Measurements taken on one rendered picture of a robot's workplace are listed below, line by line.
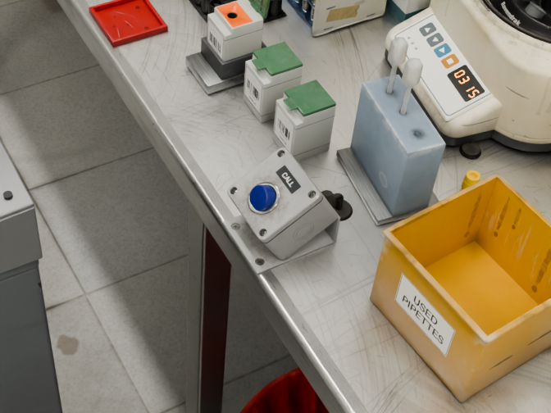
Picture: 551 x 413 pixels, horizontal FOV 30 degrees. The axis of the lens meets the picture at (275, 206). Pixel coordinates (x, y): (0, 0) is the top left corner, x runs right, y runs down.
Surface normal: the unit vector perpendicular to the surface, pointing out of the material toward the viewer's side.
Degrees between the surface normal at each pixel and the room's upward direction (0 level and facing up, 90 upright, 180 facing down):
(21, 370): 90
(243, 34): 90
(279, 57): 0
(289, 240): 90
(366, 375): 0
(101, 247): 0
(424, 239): 90
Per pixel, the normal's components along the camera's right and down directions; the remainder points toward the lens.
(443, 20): -0.93, 0.22
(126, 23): 0.07, -0.65
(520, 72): -0.63, 0.56
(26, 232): 0.49, 0.68
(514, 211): -0.82, 0.39
